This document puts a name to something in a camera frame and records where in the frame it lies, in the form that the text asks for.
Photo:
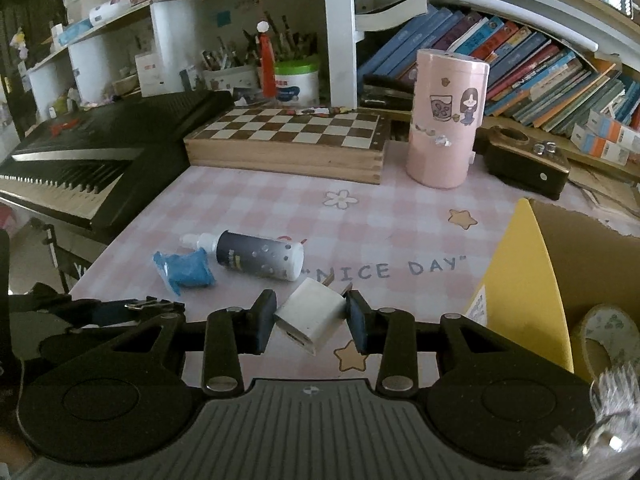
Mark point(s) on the dark wooden box device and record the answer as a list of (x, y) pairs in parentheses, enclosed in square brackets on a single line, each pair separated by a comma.
[(525, 167)]

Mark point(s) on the black electronic keyboard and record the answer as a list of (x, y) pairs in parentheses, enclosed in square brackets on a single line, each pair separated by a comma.
[(125, 150)]

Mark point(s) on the blue tissue pack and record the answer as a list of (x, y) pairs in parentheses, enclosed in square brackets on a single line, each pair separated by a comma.
[(75, 32)]

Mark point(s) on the black keyboard stand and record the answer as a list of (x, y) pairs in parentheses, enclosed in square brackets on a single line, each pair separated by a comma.
[(65, 260)]

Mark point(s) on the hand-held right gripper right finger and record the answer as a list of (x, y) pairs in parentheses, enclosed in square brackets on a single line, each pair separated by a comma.
[(356, 322)]

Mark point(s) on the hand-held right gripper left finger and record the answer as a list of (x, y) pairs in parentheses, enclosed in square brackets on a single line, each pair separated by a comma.
[(265, 322)]

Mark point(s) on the beige printed tape roll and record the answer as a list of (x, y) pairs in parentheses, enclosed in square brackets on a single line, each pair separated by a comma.
[(600, 330)]

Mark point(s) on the row of leaning books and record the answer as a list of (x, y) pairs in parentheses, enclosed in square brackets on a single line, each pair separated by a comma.
[(525, 70)]

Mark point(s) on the white carton red label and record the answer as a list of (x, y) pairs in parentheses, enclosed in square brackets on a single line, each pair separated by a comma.
[(150, 74)]

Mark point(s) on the yellow cardboard box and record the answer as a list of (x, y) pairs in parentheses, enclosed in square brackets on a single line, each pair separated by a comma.
[(525, 280)]

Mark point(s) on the white pen holder with pens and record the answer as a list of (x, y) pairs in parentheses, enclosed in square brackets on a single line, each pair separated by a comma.
[(230, 82)]

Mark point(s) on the pink cartoon cylinder container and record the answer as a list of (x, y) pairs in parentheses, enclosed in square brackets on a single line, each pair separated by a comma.
[(445, 120)]

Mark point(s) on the white flat box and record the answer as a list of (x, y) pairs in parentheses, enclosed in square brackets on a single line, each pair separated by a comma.
[(110, 12)]

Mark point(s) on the white jar green lid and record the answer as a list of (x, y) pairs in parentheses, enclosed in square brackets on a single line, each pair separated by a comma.
[(297, 82)]

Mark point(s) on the white bookshelf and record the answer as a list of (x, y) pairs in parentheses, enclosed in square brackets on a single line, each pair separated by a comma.
[(340, 35)]

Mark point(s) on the grey fluffy fur trim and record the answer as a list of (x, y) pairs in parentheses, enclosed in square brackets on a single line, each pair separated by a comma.
[(600, 425)]

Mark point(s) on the white charger adapter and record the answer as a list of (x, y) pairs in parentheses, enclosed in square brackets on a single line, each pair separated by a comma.
[(310, 312)]

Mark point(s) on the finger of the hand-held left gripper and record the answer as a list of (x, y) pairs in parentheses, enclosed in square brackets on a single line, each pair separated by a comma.
[(110, 315), (40, 297)]

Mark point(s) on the black white gradient bottle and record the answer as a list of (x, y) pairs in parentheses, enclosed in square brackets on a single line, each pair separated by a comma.
[(255, 257)]

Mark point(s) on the orange white small box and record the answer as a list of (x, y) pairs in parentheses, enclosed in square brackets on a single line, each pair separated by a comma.
[(597, 147), (610, 127)]

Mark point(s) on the blue packet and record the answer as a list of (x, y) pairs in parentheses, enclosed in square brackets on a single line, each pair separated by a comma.
[(185, 270)]

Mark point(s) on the wooden chessboard box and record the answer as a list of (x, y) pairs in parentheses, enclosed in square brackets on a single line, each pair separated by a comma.
[(285, 150)]

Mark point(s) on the desktop with pink checkered tablecloth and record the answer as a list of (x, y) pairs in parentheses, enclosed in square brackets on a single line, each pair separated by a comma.
[(375, 230)]

